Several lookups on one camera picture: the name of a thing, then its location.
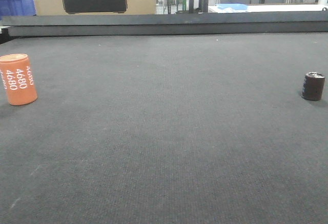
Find dark brown cylindrical capacitor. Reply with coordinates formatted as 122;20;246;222
302;72;325;101

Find dark grey table mat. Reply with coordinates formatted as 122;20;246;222
1;33;327;223

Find lower cardboard box black panel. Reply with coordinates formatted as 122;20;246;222
34;0;156;15

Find light blue tray background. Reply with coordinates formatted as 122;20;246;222
216;4;248;13

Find white background table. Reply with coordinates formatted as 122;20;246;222
208;4;327;13

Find blue plastic crate background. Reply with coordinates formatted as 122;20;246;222
1;0;36;18

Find grey table edge rail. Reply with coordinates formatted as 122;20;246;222
2;11;327;37

